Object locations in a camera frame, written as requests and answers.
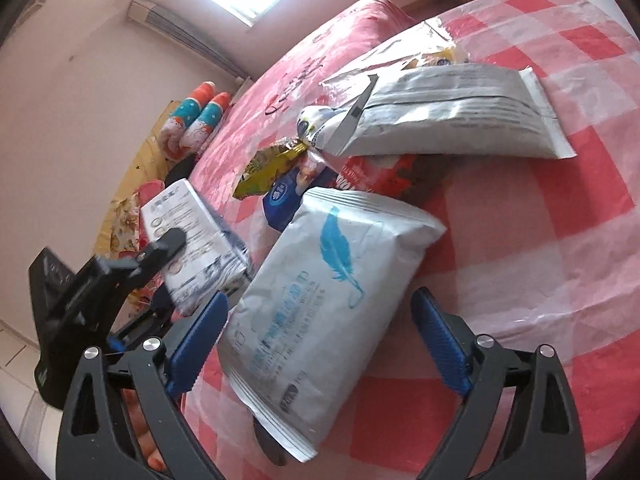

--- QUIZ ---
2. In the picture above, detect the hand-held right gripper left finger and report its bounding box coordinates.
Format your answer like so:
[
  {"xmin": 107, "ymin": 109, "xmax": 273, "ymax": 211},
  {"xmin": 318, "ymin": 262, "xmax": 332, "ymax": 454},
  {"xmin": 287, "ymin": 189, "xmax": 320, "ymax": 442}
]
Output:
[{"xmin": 55, "ymin": 291, "xmax": 231, "ymax": 480}]

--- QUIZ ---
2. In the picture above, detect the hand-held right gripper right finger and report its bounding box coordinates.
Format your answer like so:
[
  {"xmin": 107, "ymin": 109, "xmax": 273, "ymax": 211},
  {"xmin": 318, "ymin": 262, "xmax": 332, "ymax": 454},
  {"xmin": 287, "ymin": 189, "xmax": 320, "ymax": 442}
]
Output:
[{"xmin": 410, "ymin": 287, "xmax": 588, "ymax": 480}]

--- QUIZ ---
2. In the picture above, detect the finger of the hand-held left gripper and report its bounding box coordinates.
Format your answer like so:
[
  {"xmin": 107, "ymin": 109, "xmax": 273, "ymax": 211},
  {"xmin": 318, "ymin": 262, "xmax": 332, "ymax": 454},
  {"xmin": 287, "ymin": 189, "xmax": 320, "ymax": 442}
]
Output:
[
  {"xmin": 112, "ymin": 302, "xmax": 176, "ymax": 351},
  {"xmin": 120, "ymin": 228, "xmax": 187, "ymax": 281}
]

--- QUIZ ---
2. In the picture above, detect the white grey printed packet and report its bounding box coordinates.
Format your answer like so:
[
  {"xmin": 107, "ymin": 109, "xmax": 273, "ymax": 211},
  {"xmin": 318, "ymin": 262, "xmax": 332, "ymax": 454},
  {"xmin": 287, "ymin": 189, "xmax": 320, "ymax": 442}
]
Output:
[{"xmin": 140, "ymin": 178, "xmax": 251, "ymax": 316}]

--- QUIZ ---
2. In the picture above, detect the white packet with blue feather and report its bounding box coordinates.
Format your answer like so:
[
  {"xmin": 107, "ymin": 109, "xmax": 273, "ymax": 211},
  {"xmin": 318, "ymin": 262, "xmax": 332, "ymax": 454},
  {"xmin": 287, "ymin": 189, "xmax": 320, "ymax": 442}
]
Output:
[{"xmin": 216, "ymin": 187, "xmax": 447, "ymax": 463}]

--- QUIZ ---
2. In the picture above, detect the floral pillow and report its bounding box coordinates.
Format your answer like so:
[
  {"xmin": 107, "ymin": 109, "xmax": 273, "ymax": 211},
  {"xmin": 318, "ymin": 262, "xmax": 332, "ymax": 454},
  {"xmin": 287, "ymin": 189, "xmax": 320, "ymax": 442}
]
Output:
[{"xmin": 107, "ymin": 195, "xmax": 148, "ymax": 261}]

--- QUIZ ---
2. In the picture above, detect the white wardrobe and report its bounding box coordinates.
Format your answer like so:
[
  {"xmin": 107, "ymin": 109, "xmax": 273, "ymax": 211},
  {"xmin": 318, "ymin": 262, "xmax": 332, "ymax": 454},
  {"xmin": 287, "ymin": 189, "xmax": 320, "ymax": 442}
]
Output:
[{"xmin": 0, "ymin": 317, "xmax": 61, "ymax": 441}]

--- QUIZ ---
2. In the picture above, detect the yellow headboard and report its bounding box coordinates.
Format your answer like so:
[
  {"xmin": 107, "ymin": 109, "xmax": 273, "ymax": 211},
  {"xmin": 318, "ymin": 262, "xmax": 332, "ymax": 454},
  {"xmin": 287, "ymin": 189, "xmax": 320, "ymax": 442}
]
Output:
[{"xmin": 95, "ymin": 105, "xmax": 173, "ymax": 256}]

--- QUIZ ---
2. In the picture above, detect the yellow green snack packet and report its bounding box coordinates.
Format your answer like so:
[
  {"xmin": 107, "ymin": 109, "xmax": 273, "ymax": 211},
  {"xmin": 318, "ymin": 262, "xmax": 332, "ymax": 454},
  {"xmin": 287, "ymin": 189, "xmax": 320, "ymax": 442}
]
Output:
[{"xmin": 234, "ymin": 140, "xmax": 308, "ymax": 201}]

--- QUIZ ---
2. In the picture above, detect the blue packet with white logo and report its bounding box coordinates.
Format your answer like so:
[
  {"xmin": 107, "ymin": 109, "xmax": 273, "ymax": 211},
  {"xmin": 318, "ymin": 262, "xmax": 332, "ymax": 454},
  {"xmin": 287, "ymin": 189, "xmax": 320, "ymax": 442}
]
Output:
[{"xmin": 262, "ymin": 152, "xmax": 341, "ymax": 231}]

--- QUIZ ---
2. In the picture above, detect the teal orange rolled quilt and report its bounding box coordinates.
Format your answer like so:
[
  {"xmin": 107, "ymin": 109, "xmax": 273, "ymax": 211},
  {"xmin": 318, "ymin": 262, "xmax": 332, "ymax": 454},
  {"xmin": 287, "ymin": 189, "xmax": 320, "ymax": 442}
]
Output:
[
  {"xmin": 160, "ymin": 81, "xmax": 217, "ymax": 151},
  {"xmin": 180, "ymin": 91, "xmax": 234, "ymax": 156}
]

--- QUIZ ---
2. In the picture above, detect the red snack packet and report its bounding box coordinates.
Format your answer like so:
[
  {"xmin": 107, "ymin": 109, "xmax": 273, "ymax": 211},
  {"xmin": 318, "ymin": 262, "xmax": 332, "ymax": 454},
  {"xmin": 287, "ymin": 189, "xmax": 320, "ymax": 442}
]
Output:
[{"xmin": 335, "ymin": 154, "xmax": 451, "ymax": 206}]

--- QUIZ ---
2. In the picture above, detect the white blue crumpled wrapper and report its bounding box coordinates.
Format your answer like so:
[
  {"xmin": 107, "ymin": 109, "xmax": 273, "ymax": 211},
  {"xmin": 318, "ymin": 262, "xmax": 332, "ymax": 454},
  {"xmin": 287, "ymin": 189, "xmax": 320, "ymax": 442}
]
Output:
[{"xmin": 295, "ymin": 105, "xmax": 341, "ymax": 148}]

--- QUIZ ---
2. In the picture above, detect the bed with pink bedspread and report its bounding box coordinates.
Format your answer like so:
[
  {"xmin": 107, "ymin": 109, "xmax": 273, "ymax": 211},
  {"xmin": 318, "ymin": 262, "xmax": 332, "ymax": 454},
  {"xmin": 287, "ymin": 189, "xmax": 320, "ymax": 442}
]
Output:
[{"xmin": 192, "ymin": 0, "xmax": 416, "ymax": 201}]

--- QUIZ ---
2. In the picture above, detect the grey plaid curtain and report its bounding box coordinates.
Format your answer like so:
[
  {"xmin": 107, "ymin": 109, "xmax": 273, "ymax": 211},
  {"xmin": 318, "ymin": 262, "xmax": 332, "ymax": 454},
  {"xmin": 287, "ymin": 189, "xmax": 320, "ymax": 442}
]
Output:
[{"xmin": 127, "ymin": 0, "xmax": 246, "ymax": 76}]

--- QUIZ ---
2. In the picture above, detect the large white grey-print bag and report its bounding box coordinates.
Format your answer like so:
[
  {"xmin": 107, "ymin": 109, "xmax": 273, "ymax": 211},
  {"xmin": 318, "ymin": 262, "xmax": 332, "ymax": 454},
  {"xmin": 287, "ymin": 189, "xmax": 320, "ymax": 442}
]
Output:
[{"xmin": 320, "ymin": 62, "xmax": 576, "ymax": 160}]

